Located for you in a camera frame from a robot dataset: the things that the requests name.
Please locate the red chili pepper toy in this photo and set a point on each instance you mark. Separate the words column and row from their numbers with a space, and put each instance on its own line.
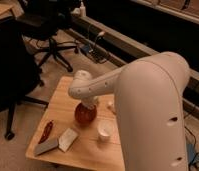
column 46, row 132

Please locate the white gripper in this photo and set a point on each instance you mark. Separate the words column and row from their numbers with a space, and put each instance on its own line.
column 90, row 102

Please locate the black office chair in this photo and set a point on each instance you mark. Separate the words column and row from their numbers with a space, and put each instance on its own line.
column 41, row 19
column 19, row 74

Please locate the white spray bottle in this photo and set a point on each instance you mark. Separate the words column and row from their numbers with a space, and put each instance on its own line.
column 82, row 9

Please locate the power strip with cables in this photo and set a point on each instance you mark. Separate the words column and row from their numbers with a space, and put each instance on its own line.
column 92, row 53

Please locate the white paper cup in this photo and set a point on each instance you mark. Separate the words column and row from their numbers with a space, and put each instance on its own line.
column 105, row 130

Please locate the black office chair near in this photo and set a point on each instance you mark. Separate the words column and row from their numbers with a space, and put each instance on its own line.
column 19, row 74

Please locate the blue device on floor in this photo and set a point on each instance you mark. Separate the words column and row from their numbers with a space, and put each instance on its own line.
column 193, row 156

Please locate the white tube package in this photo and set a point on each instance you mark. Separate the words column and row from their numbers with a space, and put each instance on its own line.
column 110, row 106

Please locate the black office chair far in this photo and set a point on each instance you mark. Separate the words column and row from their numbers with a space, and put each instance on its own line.
column 41, row 19

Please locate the white sponge block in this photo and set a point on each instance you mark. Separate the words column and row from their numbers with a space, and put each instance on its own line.
column 67, row 138

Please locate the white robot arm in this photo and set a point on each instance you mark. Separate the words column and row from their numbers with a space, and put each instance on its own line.
column 148, row 100

